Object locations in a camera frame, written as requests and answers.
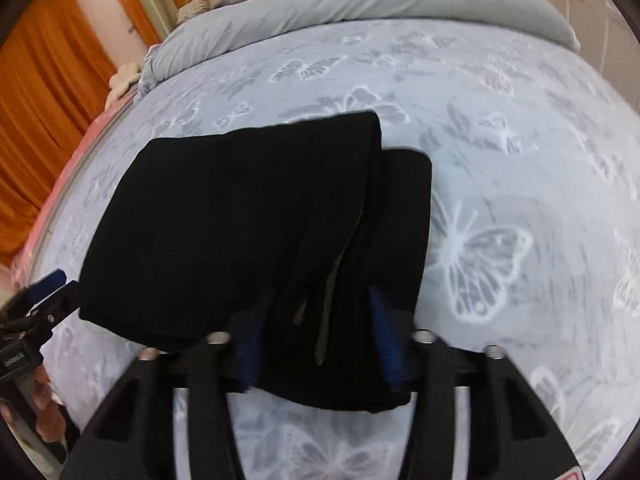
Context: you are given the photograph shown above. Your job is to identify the white flower cushion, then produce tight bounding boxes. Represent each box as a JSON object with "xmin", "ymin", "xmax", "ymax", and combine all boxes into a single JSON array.
[{"xmin": 102, "ymin": 62, "xmax": 143, "ymax": 108}]

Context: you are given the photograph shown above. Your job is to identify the wide orange curtain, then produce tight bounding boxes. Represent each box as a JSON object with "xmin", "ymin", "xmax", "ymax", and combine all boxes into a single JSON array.
[{"xmin": 0, "ymin": 0, "xmax": 121, "ymax": 266}]

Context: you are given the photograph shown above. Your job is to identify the person's left hand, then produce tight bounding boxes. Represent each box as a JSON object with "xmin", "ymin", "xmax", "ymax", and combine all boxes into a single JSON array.
[{"xmin": 0, "ymin": 365, "xmax": 67, "ymax": 444}]

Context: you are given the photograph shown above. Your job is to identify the grey duvet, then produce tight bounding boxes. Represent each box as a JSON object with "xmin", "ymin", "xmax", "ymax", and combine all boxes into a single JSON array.
[{"xmin": 137, "ymin": 0, "xmax": 583, "ymax": 96}]

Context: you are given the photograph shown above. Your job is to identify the butterfly print bed sheet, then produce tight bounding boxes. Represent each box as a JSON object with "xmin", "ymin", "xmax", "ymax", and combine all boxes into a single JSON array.
[{"xmin": 10, "ymin": 17, "xmax": 640, "ymax": 480}]

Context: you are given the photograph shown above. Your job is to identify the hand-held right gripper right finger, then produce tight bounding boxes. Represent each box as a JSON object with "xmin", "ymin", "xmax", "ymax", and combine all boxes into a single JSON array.
[{"xmin": 367, "ymin": 285, "xmax": 583, "ymax": 480}]

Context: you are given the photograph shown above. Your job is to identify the white fluffy ornament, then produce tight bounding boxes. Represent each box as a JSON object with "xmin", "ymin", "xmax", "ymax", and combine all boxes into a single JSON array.
[{"xmin": 177, "ymin": 0, "xmax": 210, "ymax": 28}]

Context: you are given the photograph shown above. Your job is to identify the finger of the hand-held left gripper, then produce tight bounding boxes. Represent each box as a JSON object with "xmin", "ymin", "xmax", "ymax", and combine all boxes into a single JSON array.
[
  {"xmin": 24, "ymin": 269, "xmax": 69, "ymax": 307},
  {"xmin": 31, "ymin": 281, "xmax": 82, "ymax": 347}
]

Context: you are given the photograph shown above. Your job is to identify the black pants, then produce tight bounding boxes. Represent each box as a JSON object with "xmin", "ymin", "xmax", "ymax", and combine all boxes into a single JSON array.
[{"xmin": 77, "ymin": 110, "xmax": 433, "ymax": 413}]

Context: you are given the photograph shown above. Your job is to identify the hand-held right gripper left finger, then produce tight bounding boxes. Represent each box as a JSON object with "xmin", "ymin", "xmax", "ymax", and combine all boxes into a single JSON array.
[{"xmin": 60, "ymin": 290, "xmax": 281, "ymax": 480}]

